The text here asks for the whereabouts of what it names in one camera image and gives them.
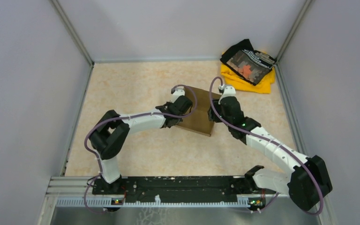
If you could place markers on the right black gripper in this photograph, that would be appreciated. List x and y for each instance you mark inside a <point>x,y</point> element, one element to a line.
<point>213,117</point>

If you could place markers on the yellow folded cloth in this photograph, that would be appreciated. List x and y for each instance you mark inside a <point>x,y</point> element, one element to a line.
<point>262,88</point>

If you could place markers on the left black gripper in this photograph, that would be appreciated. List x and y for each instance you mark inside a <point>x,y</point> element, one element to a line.
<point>168,104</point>

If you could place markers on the aluminium front rail frame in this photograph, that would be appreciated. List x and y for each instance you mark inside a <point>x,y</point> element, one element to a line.
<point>79,189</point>

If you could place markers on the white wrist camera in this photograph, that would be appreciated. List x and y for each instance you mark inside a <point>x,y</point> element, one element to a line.
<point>176,93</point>
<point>226,90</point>

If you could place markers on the brown cardboard box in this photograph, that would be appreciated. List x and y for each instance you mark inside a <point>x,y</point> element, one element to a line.
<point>198,122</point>

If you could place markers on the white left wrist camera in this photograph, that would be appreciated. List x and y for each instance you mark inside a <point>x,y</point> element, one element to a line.
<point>176,93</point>

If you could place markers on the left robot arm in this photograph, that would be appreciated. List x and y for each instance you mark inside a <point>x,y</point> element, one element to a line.
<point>106,139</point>

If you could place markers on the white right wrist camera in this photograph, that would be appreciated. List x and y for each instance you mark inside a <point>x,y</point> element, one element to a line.
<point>226,90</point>

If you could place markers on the black printed folded shirt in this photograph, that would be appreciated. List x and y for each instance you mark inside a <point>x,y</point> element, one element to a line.
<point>248,63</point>

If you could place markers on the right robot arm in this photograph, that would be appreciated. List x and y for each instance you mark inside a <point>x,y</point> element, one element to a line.
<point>304,179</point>

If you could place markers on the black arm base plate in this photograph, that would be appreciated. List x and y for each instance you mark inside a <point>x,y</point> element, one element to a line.
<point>178,189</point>

